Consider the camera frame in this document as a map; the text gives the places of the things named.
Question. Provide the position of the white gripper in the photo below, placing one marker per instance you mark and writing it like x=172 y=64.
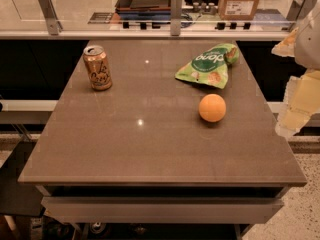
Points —
x=309 y=42

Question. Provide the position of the orange fruit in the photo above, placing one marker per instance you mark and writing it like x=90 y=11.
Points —
x=212 y=108

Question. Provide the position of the orange soda can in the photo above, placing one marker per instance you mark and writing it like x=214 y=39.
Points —
x=97 y=66

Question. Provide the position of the green snack bag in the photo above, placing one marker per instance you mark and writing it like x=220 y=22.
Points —
x=210 y=67

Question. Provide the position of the cardboard box with label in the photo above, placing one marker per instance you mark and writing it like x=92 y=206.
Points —
x=237 y=9

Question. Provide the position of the grey table drawer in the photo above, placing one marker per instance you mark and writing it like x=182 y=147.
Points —
x=181 y=210

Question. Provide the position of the right metal rail bracket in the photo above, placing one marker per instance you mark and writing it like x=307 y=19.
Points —
x=299 y=9

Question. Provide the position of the metal rail bracket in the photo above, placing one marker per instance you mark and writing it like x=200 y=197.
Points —
x=175 y=21
x=299 y=9
x=53 y=24

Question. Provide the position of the middle metal rail bracket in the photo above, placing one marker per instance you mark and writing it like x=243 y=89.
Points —
x=175 y=21

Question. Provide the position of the left metal rail bracket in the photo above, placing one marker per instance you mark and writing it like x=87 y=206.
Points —
x=53 y=24

